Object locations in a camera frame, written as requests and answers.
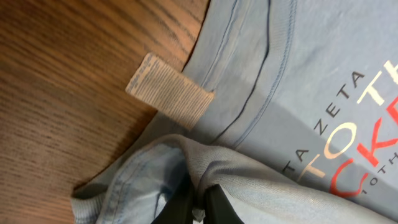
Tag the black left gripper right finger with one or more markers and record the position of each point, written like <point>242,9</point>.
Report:
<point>218,209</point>

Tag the light blue printed t-shirt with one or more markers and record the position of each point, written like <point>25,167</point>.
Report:
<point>290,106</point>

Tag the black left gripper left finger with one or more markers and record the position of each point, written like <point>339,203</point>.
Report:
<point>178,210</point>

